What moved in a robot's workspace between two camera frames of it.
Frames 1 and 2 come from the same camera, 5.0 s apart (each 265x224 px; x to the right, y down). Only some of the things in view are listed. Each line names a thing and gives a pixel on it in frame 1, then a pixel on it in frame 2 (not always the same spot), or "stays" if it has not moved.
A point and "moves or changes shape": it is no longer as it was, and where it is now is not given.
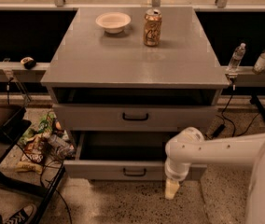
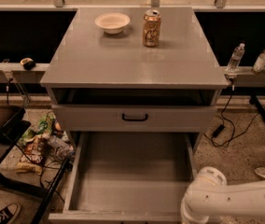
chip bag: x=33 y=154 stays
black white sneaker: x=26 y=215 to x=7 y=215
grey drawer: x=122 y=157 moves or changes shape
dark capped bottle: x=262 y=60 stays
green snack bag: x=45 y=126 stays
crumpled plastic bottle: x=63 y=147 stays
